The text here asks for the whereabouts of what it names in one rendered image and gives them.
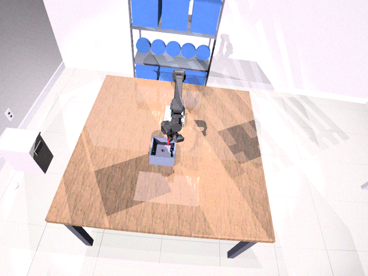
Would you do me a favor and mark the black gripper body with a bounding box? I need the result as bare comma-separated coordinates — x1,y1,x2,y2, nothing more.
161,120,184,143

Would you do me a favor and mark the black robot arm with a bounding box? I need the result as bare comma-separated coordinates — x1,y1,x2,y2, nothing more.
161,69,186,135

